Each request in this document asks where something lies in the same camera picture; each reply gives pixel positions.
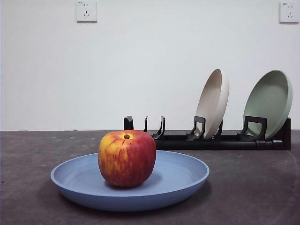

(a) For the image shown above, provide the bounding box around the red yellow apple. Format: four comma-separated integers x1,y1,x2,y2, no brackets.
97,130,157,188

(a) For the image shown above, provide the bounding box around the black plate rack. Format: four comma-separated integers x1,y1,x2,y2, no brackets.
123,115,292,151

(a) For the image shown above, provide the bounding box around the blue plate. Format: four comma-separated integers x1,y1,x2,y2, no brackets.
50,150,210,213

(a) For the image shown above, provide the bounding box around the green plate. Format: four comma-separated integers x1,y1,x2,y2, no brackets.
242,69,293,141

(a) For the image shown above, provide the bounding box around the white wall socket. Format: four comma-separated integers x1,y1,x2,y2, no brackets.
76,0,98,23
279,2,300,24

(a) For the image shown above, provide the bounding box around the beige plate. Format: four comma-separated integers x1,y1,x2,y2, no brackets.
195,68,230,140

